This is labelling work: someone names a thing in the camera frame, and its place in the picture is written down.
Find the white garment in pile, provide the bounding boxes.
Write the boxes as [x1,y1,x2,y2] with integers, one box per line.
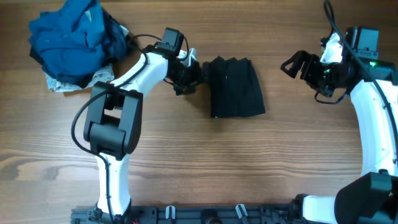
[41,24,129,91]

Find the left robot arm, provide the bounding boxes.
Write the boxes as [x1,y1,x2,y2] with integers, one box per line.
[83,45,201,222]

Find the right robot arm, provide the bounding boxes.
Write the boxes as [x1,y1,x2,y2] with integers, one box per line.
[280,50,397,223]

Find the black polo shirt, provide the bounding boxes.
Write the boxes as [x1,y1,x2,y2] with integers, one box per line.
[203,57,266,118]

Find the blue shirt on pile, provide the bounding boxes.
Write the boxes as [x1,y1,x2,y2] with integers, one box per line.
[29,0,105,80]

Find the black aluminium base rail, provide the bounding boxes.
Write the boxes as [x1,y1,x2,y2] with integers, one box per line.
[70,203,348,224]

